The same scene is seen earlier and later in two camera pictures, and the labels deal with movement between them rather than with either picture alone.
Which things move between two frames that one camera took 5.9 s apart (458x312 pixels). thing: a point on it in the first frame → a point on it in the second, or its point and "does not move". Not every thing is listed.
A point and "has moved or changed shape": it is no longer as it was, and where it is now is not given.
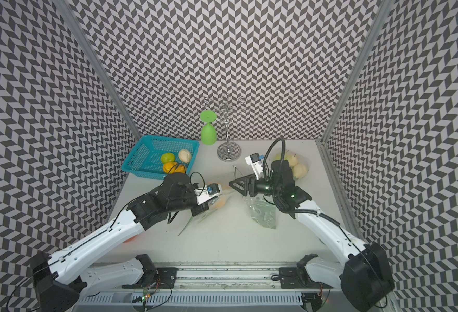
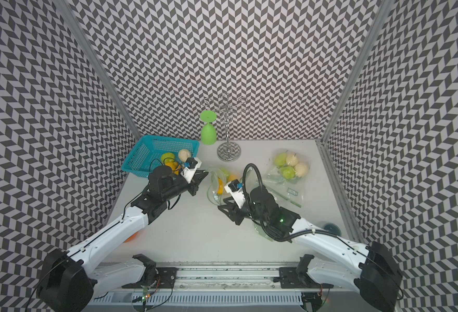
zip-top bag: (265, 212) has moved or changed shape
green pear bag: (167, 157) does not move
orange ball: (131, 239) does not move
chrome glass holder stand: (228, 151) does not move
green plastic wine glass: (208, 132) does not move
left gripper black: (200, 208) → (196, 181)
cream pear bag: (185, 155) does not move
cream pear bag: (299, 170) does not move
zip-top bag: (214, 208) → (216, 190)
